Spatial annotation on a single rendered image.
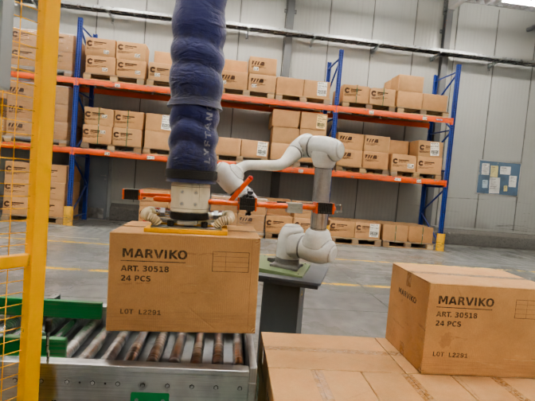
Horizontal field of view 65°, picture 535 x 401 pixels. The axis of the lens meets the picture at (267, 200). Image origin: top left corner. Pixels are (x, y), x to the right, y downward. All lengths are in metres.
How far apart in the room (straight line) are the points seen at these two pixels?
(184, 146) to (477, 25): 11.48
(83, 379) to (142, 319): 0.29
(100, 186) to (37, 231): 9.10
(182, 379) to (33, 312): 0.58
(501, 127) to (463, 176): 1.63
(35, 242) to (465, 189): 11.29
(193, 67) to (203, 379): 1.23
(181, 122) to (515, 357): 1.76
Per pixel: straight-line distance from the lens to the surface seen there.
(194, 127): 1.78
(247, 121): 10.43
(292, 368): 1.89
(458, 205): 12.06
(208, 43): 1.85
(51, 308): 2.36
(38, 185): 1.56
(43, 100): 1.57
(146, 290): 1.78
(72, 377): 1.80
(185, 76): 1.81
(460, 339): 2.07
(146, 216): 1.79
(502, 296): 2.12
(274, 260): 2.71
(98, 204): 10.69
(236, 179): 2.15
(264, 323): 2.72
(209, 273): 1.74
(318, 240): 2.49
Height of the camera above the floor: 1.33
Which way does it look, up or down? 3 degrees down
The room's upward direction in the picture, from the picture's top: 5 degrees clockwise
